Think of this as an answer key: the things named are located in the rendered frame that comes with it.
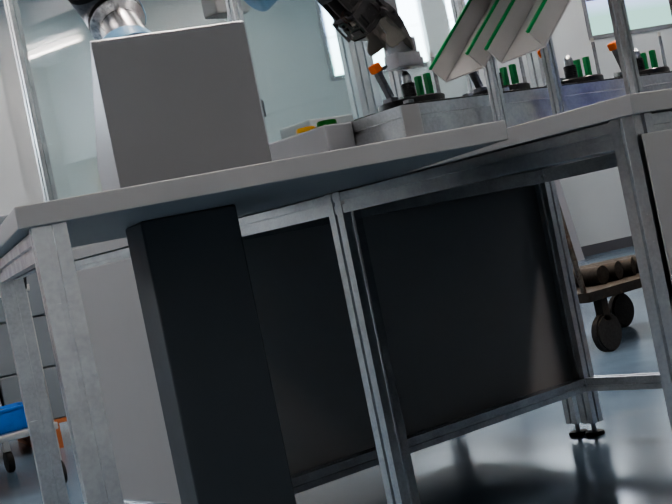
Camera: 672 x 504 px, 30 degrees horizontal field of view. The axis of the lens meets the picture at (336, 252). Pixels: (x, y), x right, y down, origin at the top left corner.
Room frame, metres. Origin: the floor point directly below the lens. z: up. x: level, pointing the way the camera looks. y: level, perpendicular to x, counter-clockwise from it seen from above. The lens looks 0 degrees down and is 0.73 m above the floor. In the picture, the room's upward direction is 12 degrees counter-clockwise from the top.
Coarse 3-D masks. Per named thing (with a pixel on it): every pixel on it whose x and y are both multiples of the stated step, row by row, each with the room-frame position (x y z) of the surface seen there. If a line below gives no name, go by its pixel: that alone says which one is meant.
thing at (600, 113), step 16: (624, 96) 1.80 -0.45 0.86; (640, 96) 1.81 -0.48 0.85; (656, 96) 1.83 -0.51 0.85; (576, 112) 1.87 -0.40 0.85; (592, 112) 1.85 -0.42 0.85; (608, 112) 1.83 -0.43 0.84; (624, 112) 1.80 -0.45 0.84; (640, 112) 1.80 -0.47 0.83; (656, 112) 1.87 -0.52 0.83; (512, 128) 1.98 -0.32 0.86; (528, 128) 1.95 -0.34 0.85; (544, 128) 1.93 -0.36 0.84; (560, 128) 1.90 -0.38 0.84; (576, 128) 1.88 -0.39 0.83; (496, 144) 2.01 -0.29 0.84; (512, 144) 1.99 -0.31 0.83; (448, 160) 2.11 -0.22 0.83; (576, 160) 3.63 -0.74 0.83; (400, 176) 2.28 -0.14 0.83; (272, 208) 2.56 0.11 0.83
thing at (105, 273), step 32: (96, 256) 3.26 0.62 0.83; (128, 256) 3.14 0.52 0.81; (96, 288) 3.27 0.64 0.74; (128, 288) 3.13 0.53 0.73; (96, 320) 3.30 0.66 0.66; (128, 320) 3.16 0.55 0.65; (96, 352) 3.33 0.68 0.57; (128, 352) 3.19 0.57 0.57; (128, 384) 3.21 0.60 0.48; (128, 416) 3.24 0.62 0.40; (160, 416) 3.11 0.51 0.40; (576, 416) 3.82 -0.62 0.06; (128, 448) 3.27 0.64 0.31; (160, 448) 3.13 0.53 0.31; (128, 480) 3.30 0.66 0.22; (160, 480) 3.16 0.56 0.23
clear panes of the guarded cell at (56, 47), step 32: (32, 0) 3.37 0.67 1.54; (64, 0) 3.23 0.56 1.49; (160, 0) 3.77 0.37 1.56; (192, 0) 3.84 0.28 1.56; (416, 0) 3.96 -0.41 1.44; (448, 0) 3.85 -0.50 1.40; (32, 32) 3.40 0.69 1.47; (64, 32) 3.25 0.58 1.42; (416, 32) 3.99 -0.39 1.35; (448, 32) 3.87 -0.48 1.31; (32, 64) 3.43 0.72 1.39; (64, 64) 3.28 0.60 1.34; (32, 96) 3.47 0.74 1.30; (64, 96) 3.31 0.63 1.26; (448, 96) 3.92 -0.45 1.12; (64, 128) 3.34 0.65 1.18; (64, 160) 3.38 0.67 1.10; (96, 160) 3.23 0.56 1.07; (64, 192) 3.41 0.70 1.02; (96, 192) 3.26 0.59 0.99
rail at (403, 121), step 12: (396, 108) 2.31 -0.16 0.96; (408, 108) 2.31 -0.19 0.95; (360, 120) 2.40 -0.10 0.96; (372, 120) 2.37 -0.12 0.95; (384, 120) 2.34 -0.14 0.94; (396, 120) 2.33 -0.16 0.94; (408, 120) 2.31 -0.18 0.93; (420, 120) 2.33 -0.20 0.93; (360, 132) 2.42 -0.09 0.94; (372, 132) 2.38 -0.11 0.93; (384, 132) 2.35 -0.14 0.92; (396, 132) 2.32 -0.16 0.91; (408, 132) 2.30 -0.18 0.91; (420, 132) 2.32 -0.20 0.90; (360, 144) 2.41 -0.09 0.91
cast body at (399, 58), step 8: (392, 48) 2.53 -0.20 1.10; (400, 48) 2.52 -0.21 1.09; (408, 48) 2.53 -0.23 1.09; (416, 48) 2.54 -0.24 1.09; (392, 56) 2.52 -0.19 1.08; (400, 56) 2.51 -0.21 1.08; (408, 56) 2.52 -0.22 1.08; (416, 56) 2.54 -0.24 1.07; (392, 64) 2.52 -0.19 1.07; (400, 64) 2.51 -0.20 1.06; (408, 64) 2.52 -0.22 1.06; (416, 64) 2.54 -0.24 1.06
